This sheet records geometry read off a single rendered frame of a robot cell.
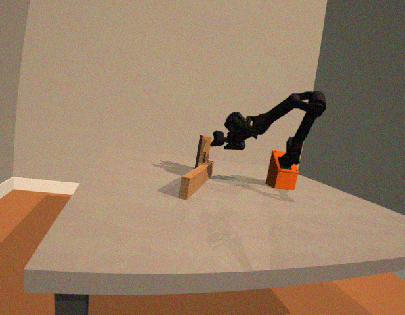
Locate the wooden rail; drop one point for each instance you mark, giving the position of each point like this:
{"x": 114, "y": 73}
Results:
{"x": 191, "y": 181}

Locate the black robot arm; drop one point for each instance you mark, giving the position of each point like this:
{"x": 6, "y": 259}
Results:
{"x": 313, "y": 109}

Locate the wooden post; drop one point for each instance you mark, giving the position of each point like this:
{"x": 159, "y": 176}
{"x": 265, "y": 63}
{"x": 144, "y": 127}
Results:
{"x": 203, "y": 150}

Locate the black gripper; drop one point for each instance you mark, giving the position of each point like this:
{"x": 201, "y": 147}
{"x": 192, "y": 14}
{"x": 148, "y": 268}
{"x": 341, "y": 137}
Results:
{"x": 235, "y": 142}

